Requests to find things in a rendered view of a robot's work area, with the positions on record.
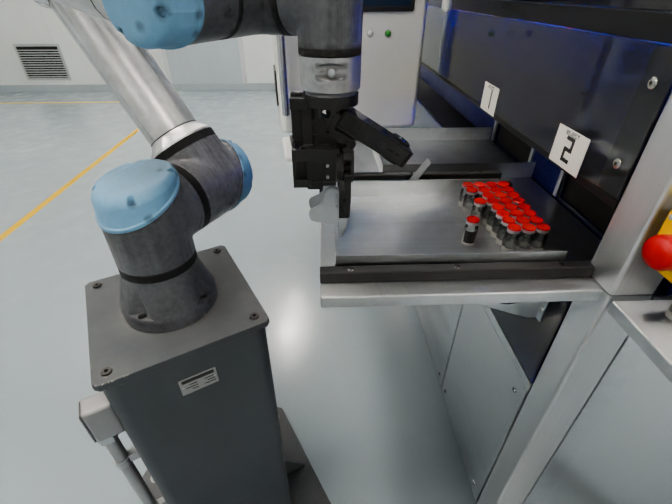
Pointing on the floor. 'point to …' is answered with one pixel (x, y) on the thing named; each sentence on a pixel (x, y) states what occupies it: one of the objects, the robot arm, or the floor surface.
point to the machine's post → (589, 325)
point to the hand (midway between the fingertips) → (344, 228)
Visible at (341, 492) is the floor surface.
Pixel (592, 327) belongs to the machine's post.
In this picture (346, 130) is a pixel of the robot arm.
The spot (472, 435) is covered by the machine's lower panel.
